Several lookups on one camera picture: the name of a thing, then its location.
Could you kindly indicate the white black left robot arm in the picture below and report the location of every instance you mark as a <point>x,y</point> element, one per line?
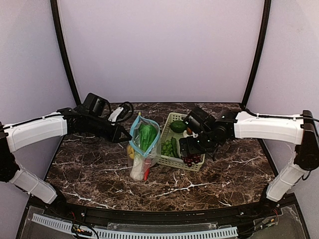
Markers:
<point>84,118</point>

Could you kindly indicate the yellow toy lemon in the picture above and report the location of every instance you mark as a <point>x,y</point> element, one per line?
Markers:
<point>130,152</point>

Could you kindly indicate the black front frame rail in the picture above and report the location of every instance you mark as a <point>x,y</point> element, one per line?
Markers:
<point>98,216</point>

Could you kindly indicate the clear zip top bag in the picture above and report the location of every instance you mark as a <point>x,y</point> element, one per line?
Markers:
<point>138,119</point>

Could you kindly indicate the pale green plastic basket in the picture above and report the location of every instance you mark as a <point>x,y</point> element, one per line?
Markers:
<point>166,135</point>

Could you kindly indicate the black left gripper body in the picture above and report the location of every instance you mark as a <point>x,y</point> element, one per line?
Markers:
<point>112,132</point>

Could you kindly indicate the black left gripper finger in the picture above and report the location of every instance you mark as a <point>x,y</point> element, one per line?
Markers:
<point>122,139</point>
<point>122,133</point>

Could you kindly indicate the green toy grapes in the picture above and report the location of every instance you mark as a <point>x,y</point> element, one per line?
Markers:
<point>167,149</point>

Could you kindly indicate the green toy leafy vegetable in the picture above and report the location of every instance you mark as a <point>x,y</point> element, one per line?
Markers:
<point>144,145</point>

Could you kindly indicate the white slotted cable duct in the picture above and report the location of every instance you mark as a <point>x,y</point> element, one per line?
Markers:
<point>126,231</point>

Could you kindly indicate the green toy cucumber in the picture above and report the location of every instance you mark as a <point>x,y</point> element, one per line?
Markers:
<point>174,147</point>

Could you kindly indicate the red toy chili pepper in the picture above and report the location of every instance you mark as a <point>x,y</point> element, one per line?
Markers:
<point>147,166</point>

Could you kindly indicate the dark green toy avocado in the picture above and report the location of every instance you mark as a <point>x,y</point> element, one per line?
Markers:
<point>178,126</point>

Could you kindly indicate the brown toy mushroom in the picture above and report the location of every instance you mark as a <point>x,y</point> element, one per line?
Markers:
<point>189,131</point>

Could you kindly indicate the dark red toy grapes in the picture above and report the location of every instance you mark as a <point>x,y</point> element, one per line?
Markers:
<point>192,159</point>

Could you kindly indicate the black frame right post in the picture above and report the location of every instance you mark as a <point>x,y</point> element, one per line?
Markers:
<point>258,52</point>

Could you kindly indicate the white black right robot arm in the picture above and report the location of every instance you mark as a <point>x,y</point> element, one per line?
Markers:
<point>300,130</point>

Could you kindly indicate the black frame left post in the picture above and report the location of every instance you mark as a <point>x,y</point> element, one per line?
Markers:
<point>63,51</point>

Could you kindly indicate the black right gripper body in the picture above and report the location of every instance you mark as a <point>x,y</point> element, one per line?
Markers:
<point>188,149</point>

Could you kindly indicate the black frame post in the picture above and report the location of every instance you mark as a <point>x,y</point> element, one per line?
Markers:
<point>258,52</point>
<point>63,51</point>

